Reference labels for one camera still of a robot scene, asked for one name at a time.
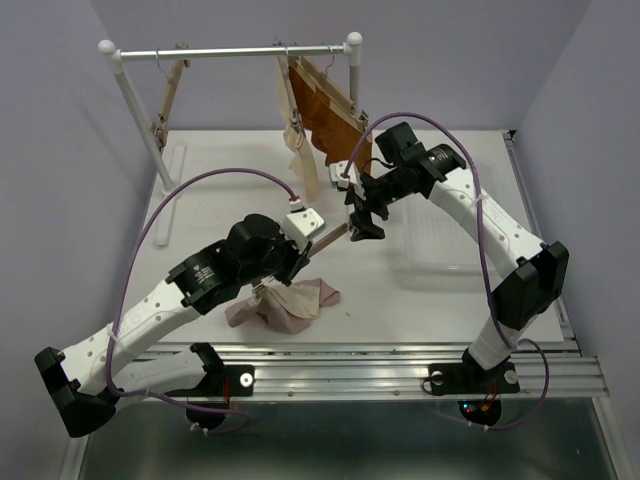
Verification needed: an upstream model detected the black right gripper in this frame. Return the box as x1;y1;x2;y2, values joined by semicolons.
343;165;411;242

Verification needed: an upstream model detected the wooden clip hanger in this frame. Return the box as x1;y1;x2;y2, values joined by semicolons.
150;59;191;150
260;222;349;287

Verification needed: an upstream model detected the pink underwear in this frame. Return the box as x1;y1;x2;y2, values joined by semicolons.
225;278;341;335

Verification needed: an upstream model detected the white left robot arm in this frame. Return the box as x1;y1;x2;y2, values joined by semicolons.
34;210;323;438

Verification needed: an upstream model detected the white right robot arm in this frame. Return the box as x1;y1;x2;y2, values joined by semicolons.
334;122;569;396

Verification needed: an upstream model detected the beige underwear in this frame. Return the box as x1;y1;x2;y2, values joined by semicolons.
275;62;322;202

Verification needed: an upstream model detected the brown underwear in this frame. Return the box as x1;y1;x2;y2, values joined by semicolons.
287;62;375;176

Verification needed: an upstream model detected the empty wooden clip hanger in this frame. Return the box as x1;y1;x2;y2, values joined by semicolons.
150;59;191;150

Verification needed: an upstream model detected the white plastic basket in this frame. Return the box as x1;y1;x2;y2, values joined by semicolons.
401;194;481;275

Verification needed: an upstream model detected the white clothes rack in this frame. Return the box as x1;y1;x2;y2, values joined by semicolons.
97;30;365;247

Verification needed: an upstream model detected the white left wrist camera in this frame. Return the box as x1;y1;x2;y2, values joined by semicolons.
281;197;326;252

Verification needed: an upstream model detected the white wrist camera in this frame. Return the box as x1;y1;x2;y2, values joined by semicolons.
328;161;360;191
281;197;326;252

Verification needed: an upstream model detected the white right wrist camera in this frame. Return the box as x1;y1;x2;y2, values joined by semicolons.
328;161;360;191

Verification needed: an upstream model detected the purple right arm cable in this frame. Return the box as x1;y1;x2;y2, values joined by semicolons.
339;112;551;432

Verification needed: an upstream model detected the aluminium mounting rail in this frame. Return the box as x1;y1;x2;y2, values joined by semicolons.
134;319;612;401

